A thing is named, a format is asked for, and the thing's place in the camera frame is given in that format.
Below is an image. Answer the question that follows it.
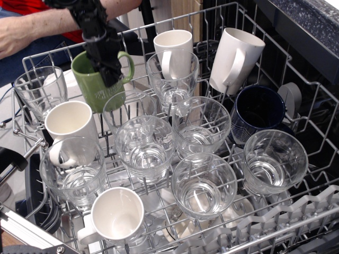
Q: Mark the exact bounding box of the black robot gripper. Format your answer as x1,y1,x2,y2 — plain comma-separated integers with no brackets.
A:
44,1,122,88

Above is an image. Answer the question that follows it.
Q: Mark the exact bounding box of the green ceramic mug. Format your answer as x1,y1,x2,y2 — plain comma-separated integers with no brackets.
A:
71,51,135,113

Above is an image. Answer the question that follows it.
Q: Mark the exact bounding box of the person forearm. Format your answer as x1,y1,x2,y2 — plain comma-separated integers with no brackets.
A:
0,0,142,59

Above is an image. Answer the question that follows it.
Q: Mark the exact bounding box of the cream mug left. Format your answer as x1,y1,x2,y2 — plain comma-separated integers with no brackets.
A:
44,101,99,168

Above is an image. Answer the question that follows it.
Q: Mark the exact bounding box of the cream mug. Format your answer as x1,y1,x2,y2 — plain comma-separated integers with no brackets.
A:
44,101,99,168
77,187,145,245

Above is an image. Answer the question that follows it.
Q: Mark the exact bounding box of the white mug back centre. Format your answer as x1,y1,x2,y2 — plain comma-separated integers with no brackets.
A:
153,30,193,80

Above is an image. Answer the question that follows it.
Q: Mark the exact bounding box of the tall white mug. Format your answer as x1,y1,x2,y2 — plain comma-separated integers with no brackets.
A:
209,28,265,95

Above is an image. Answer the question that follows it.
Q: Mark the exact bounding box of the cream mug front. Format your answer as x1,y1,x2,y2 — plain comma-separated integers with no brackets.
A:
77,187,145,245

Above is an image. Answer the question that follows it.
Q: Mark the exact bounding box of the dark blue mug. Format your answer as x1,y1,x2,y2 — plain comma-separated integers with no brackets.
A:
229,85,295,147

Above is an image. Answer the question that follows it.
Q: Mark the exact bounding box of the clear glass behind centre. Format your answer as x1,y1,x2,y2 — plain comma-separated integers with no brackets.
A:
102,90,157,135

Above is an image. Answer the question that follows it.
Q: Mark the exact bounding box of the clear glass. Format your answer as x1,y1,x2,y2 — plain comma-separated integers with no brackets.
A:
242,129,308,196
172,96,231,159
146,48,199,115
171,153,238,221
115,115,176,184
14,66,68,122
40,137,106,212
102,90,157,135

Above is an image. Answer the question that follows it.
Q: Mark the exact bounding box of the blue jeans leg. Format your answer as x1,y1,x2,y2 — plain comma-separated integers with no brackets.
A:
1,35,84,86

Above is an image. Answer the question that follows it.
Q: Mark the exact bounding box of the clear glass back centre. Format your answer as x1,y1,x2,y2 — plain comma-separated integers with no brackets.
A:
146,48,199,115

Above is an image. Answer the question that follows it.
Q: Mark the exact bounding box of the clear glass far left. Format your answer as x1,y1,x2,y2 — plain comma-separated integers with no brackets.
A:
14,66,68,122

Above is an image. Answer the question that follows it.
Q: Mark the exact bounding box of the clear glass front left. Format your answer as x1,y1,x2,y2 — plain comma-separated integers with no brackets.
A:
40,137,106,212

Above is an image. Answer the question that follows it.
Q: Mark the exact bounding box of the clear glass centre right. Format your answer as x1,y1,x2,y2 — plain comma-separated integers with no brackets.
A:
172,96,231,159

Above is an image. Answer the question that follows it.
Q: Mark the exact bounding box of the red shirt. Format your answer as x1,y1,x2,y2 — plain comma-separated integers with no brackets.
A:
1,0,83,43

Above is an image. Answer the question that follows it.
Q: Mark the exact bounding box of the clear glass front centre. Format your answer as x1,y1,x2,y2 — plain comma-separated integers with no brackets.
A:
171,153,238,221

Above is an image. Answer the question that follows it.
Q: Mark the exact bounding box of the grey plastic rack wheel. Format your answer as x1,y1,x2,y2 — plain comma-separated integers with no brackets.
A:
278,82,302,118

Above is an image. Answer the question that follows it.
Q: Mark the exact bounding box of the dark speckled countertop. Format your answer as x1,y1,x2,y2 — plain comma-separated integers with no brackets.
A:
256,1,338,62

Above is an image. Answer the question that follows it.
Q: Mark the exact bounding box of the grey wire dishwasher rack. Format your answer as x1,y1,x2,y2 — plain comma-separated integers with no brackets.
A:
25,1,338,253

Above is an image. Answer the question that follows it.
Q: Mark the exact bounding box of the black clamp handle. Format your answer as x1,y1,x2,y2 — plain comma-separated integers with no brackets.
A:
1,147,28,183

